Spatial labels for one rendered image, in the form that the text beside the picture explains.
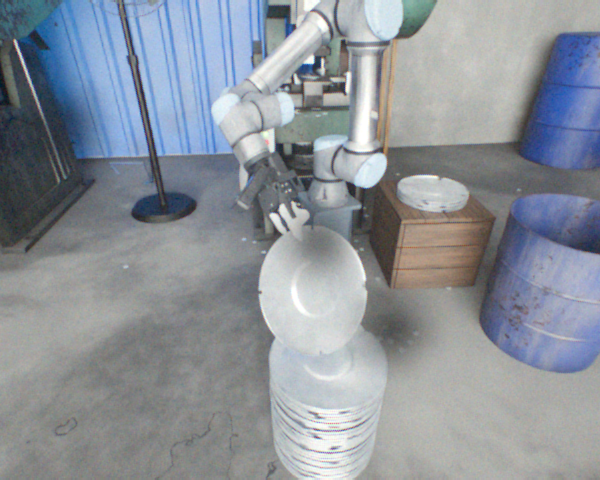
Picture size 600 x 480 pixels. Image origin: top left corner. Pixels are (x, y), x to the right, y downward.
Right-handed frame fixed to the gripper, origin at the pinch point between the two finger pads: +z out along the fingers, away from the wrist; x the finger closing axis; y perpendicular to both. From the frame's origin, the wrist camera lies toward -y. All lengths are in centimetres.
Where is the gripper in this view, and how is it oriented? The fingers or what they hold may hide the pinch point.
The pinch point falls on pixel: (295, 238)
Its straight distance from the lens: 82.4
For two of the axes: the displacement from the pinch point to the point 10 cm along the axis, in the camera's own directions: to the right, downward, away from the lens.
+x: -5.1, 3.4, 7.9
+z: 5.1, 8.6, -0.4
